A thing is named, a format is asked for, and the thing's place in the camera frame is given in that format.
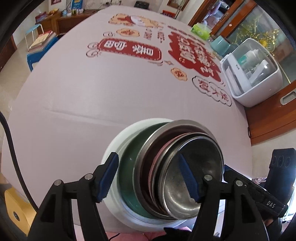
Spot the white paper plate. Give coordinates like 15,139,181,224
101,117,225,233

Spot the small steel bowl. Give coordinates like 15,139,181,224
155,133,224,220

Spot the green plate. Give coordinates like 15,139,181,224
118,122,173,220

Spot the pink steel bowl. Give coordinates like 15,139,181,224
148,132,197,216

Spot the large steel bowl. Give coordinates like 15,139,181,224
133,120,214,215

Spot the white bottle sterilizer cabinet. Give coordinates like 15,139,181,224
220,38,283,108

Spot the teal cup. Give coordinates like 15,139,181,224
210,36,231,57

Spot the blue plastic stool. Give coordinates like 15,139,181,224
27,37,59,72

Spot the printed pink tablecloth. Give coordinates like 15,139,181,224
8,6,252,204

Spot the stack of books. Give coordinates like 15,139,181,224
28,31,57,50

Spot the green tissue pack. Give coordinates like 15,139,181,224
191,23,211,40

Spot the wooden tv cabinet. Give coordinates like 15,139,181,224
35,9,98,35

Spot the black air fryer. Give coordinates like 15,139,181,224
134,1,149,9

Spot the black cable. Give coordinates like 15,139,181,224
0,111,39,212

